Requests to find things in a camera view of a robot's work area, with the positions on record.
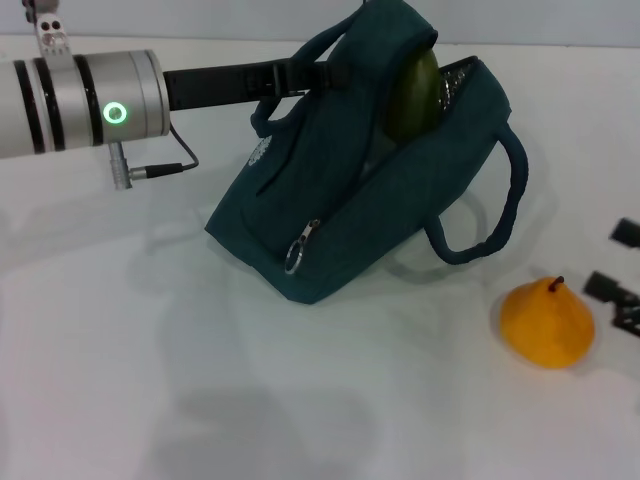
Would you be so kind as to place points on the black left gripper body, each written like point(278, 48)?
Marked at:
point(220, 87)

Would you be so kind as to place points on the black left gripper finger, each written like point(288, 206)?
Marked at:
point(320, 75)

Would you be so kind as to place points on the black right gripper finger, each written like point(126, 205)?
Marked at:
point(629, 234)
point(607, 290)

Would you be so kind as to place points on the orange yellow pear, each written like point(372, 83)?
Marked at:
point(547, 330)

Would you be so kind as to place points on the green cucumber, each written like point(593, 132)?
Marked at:
point(415, 100)

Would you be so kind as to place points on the dark blue insulated lunch bag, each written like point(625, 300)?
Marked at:
point(340, 210)

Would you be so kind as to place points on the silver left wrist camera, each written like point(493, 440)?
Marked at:
point(50, 30)

